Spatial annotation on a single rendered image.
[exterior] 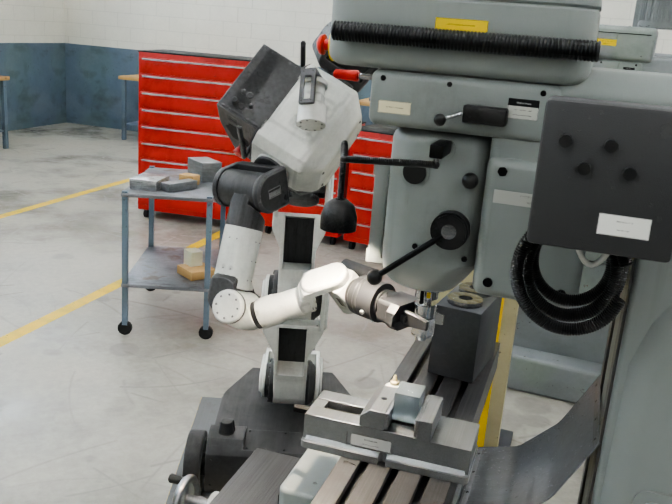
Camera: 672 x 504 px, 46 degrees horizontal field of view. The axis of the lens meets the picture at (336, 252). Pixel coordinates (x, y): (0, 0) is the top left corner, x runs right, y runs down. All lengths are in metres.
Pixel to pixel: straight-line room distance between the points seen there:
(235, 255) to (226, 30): 9.93
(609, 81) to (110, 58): 11.48
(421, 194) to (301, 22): 9.82
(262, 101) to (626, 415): 1.07
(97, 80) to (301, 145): 10.96
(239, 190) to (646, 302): 0.93
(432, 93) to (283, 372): 1.29
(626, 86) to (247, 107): 0.91
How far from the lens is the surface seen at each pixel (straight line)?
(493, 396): 3.59
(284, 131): 1.90
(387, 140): 6.26
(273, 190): 1.86
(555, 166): 1.17
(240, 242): 1.84
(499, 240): 1.45
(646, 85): 1.43
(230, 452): 2.40
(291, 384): 2.52
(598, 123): 1.16
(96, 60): 12.77
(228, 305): 1.81
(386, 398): 1.67
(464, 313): 1.99
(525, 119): 1.41
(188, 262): 4.76
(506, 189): 1.43
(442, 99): 1.43
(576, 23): 1.40
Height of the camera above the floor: 1.80
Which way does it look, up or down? 16 degrees down
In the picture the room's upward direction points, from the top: 4 degrees clockwise
